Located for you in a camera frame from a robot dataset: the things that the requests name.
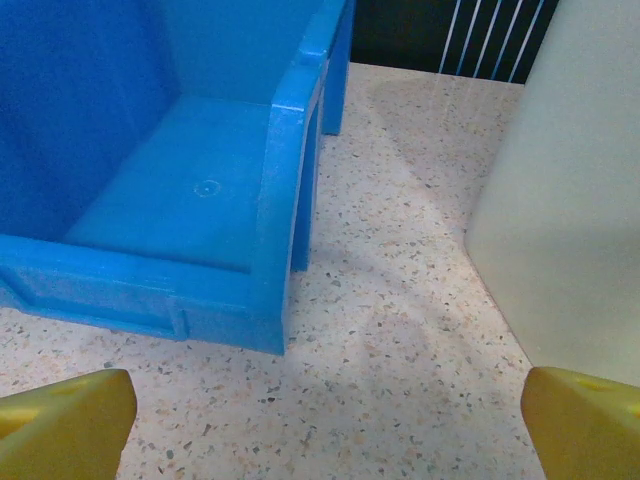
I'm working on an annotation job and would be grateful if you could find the blue plastic bin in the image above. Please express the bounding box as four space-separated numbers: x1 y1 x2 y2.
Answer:
0 0 357 357

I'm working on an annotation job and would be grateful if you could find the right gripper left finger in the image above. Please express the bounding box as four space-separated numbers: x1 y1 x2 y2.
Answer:
0 368 139 480

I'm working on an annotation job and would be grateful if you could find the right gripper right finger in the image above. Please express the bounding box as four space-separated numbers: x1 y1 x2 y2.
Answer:
519 366 640 480

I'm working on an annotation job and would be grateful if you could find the cream knife block pink top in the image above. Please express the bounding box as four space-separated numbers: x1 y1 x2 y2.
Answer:
462 0 640 390

